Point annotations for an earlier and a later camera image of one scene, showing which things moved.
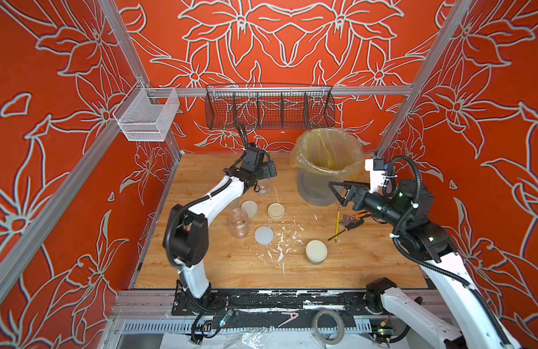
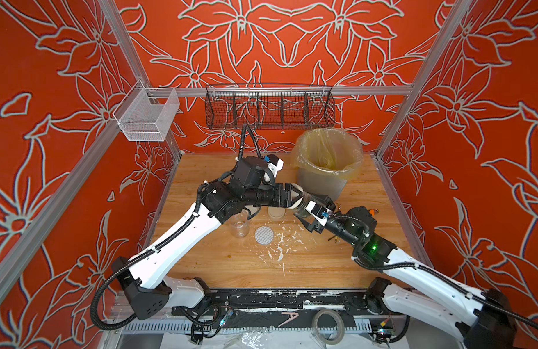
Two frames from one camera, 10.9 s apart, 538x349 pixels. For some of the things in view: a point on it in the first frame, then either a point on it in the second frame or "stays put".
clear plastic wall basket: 145,114 stays put
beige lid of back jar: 276,211 stays put
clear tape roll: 340,326 stays put
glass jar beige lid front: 316,251 → 301,211
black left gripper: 267,174 → 280,190
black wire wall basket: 267,106 stays put
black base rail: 272,302 stays put
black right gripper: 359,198 → 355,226
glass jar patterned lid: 238,222 stays put
